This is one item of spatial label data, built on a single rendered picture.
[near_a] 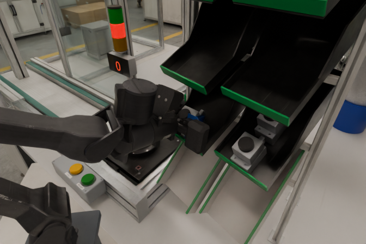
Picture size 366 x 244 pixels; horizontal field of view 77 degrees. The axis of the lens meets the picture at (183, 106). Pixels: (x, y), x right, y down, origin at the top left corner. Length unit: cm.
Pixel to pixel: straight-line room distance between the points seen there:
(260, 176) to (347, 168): 68
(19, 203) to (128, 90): 25
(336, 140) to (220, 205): 75
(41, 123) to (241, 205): 48
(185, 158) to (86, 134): 39
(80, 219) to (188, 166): 30
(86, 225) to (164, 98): 34
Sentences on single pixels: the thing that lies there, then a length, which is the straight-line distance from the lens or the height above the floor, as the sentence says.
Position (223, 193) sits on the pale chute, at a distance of 66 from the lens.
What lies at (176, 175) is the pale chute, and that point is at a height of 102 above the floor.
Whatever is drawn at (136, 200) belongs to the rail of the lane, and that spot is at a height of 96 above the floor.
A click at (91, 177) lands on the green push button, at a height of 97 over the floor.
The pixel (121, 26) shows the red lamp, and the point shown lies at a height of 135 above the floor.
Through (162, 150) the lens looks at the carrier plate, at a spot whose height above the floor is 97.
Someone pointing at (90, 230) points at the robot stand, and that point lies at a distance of 61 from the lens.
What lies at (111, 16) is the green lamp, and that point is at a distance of 88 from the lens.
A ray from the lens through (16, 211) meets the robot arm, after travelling 49.
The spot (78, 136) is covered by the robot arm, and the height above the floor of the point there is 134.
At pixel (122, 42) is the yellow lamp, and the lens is 91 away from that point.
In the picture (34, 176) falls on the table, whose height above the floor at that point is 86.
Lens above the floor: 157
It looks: 34 degrees down
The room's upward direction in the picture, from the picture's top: straight up
